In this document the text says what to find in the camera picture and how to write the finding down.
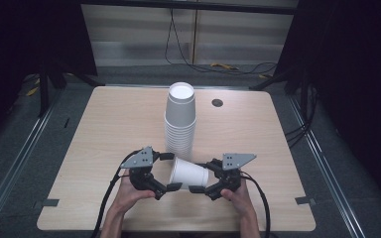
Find grey tape piece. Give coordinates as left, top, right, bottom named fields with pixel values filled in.
left=295, top=195, right=317, bottom=206
left=41, top=198, right=61, bottom=208

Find black wall cable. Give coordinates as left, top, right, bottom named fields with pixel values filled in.
left=164, top=8, right=279, bottom=76

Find bundle of black floor cables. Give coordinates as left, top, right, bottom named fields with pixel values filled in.
left=283, top=83, right=319, bottom=150

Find person's right hand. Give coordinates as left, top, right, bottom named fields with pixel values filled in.
left=220, top=179, right=256, bottom=216

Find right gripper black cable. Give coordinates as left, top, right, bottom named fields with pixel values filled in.
left=240, top=171, right=272, bottom=238

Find grey partition panel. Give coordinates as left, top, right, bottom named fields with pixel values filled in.
left=80, top=3, right=296, bottom=67

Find single white paper cup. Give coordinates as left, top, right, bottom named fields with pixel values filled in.
left=169, top=157, right=210, bottom=190

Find metal floor rail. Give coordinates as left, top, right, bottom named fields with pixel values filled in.
left=287, top=94, right=369, bottom=238
left=0, top=87, right=65, bottom=230

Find black metal stand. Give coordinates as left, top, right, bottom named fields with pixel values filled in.
left=37, top=60, right=106, bottom=119

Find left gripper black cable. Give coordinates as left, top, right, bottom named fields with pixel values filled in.
left=90, top=150, right=141, bottom=238

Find stack of white paper cups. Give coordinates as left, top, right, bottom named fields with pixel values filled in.
left=163, top=81, right=197, bottom=163

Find person's left hand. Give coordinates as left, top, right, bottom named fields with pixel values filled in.
left=113, top=178, right=157, bottom=216

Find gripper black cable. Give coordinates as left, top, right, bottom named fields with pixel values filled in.
left=90, top=150, right=141, bottom=238
left=240, top=171, right=272, bottom=238

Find black curtain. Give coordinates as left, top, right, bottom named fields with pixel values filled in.
left=273, top=0, right=381, bottom=207
left=0, top=0, right=99, bottom=140

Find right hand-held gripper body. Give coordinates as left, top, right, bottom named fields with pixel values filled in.
left=206, top=153, right=257, bottom=201

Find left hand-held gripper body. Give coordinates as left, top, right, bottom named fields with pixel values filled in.
left=120, top=146, right=168, bottom=201

